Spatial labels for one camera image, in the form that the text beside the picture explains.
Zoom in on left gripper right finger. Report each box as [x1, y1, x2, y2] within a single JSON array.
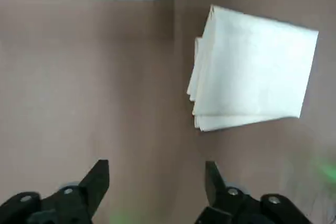
[[194, 161, 320, 224]]

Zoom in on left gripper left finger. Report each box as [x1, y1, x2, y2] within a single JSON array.
[[0, 159, 110, 224]]

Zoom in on cream tablecloth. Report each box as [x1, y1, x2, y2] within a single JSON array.
[[186, 4, 320, 132]]

